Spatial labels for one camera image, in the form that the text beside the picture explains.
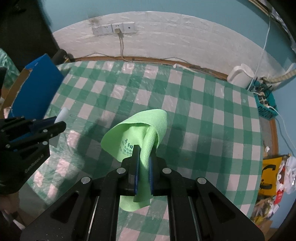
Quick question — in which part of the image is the cardboard box with blue edges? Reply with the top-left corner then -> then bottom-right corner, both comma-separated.
1,54 -> 64,120

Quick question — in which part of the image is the white hanging cord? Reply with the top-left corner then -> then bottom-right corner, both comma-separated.
247,11 -> 272,91

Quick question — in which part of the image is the yellow black bag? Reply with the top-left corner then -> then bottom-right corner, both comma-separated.
258,157 -> 282,196

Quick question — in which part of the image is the light green microfiber cloth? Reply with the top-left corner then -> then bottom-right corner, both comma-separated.
101,109 -> 168,211

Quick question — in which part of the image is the braided beige hose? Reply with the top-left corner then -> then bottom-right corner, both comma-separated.
263,69 -> 296,84

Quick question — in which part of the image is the green white checkered tablecloth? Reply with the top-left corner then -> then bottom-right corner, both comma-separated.
26,60 -> 265,241

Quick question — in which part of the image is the white wall socket strip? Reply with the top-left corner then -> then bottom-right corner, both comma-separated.
92,22 -> 137,36

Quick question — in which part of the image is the grey plugged power cable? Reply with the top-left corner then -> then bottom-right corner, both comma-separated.
114,29 -> 130,62

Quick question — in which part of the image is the teal plastic basket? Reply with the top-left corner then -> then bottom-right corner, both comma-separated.
248,79 -> 278,121

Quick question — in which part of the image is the black cylindrical clamp knob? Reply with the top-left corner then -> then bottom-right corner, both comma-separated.
51,49 -> 75,65

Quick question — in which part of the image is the white electric kettle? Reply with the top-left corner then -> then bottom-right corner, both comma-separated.
227,63 -> 254,88

